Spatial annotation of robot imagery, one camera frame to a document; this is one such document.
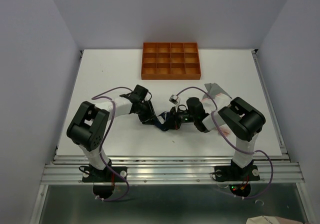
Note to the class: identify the aluminium rail frame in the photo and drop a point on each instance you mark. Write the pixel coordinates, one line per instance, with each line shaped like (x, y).
(177, 189)

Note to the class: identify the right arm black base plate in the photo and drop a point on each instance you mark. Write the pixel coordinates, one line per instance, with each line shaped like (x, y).
(228, 173)

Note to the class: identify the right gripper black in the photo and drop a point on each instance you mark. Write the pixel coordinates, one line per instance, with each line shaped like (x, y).
(175, 124)

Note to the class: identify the white pink bag corner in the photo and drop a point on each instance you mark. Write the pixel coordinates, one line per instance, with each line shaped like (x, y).
(270, 220)

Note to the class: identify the orange compartment tray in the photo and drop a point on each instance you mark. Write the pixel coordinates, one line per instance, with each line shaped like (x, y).
(170, 61)

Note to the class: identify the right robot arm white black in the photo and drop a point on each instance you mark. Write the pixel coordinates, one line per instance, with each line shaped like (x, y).
(242, 119)

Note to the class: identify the navy blue underwear white trim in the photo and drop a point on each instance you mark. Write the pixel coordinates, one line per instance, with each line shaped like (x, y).
(161, 122)

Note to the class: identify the white pink grey underwear pile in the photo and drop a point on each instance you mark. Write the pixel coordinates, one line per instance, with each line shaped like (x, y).
(217, 94)

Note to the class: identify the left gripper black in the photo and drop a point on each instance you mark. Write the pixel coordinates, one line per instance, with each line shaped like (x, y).
(146, 119)

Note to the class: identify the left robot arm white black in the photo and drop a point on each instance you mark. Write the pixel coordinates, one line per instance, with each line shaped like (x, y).
(88, 128)

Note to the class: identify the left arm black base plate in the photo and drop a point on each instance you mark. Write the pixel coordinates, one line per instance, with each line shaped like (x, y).
(93, 175)

